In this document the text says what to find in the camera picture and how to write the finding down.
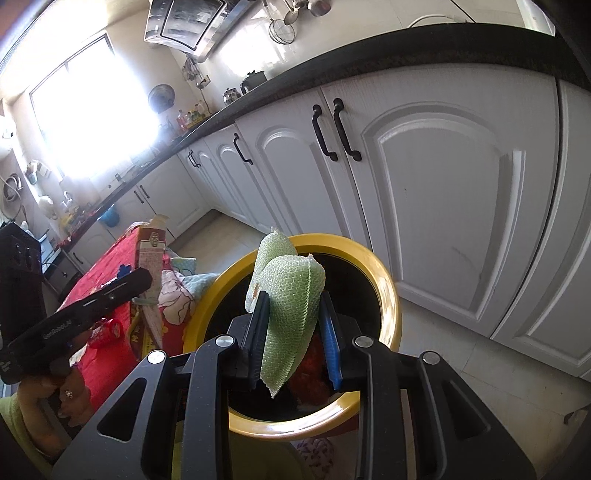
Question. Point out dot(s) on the yellow rimmed trash bin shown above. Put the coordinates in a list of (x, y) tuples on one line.
[(286, 424)]

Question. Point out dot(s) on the red floral tablecloth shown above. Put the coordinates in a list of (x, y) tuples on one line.
[(111, 374)]

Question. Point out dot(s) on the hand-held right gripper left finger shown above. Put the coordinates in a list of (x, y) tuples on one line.
[(256, 341)]

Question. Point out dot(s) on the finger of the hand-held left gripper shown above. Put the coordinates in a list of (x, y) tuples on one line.
[(131, 284)]

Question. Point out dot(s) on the hanging steel basin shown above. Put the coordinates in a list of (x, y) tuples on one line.
[(11, 194)]

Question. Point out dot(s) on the black range hood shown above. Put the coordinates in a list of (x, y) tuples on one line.
[(184, 23)]

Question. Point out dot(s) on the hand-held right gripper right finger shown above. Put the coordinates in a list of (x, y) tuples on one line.
[(330, 346)]

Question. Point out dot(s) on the person's left hand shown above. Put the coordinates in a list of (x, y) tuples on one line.
[(69, 392)]

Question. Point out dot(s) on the steel ladle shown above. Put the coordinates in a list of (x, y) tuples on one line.
[(318, 7)]

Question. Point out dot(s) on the person's left forearm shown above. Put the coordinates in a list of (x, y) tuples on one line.
[(16, 434)]

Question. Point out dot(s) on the group of condiment bottles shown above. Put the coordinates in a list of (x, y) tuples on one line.
[(191, 117)]

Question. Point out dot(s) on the white base cabinet row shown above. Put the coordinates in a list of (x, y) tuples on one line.
[(438, 184)]

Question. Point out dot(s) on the black kitchen countertop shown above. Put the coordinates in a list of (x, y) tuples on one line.
[(369, 50)]

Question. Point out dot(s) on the steel mesh strainer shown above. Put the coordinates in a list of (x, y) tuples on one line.
[(281, 30)]

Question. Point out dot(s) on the steel teapot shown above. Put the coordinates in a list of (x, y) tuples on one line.
[(231, 96)]

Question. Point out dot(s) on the wall rack with knives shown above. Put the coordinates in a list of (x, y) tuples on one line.
[(194, 71)]

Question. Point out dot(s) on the blue hanging plastic basin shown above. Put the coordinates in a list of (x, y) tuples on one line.
[(108, 217)]

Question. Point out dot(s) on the green foam net sleeve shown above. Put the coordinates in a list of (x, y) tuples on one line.
[(286, 314)]

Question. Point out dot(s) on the bright kitchen window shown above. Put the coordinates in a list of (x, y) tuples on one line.
[(92, 106)]

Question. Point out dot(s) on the dark metal kettle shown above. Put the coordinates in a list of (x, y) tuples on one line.
[(253, 83)]

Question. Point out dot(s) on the teal dotted cloth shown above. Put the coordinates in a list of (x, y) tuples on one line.
[(198, 284)]

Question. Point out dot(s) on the red snack wrapper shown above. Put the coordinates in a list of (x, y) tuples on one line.
[(104, 334)]

